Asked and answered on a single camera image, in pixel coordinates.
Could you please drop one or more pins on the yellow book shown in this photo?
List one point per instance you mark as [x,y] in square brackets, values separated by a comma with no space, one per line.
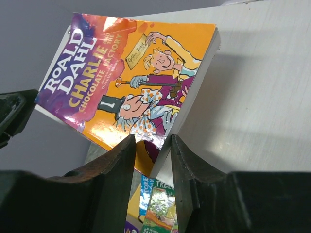
[133,206]

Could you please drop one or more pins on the Charlie Chocolate Factory book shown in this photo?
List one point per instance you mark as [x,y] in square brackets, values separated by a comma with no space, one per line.
[112,77]

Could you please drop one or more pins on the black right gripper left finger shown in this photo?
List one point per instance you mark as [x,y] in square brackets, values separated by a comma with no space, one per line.
[90,199]

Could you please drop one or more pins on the blue 26-Storey Treehouse book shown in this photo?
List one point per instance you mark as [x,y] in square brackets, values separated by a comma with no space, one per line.
[146,187]

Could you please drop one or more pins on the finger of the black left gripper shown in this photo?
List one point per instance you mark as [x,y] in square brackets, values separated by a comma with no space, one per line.
[15,111]

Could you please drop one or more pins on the green 104-Storey Treehouse book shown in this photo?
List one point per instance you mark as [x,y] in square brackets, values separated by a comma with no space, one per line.
[161,216]

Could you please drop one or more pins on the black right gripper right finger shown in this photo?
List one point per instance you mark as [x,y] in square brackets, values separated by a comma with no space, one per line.
[211,201]

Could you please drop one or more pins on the purple comic book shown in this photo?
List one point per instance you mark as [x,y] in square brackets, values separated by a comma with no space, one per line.
[132,227]

